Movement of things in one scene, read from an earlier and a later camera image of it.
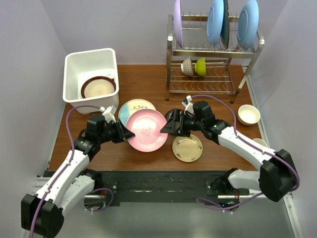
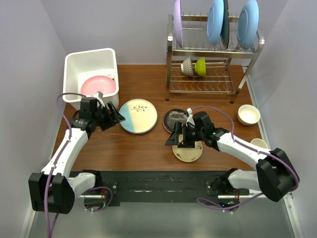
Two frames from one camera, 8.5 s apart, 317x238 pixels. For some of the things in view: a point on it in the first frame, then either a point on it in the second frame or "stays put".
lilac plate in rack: (178, 19) stays put
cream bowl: (248, 114) stays put
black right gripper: (170, 128) to (174, 138)
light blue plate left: (215, 22) stays put
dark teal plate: (225, 30) stays put
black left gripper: (122, 134) to (111, 120)
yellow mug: (260, 142) stays put
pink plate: (146, 125) to (91, 85)
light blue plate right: (247, 34) stays put
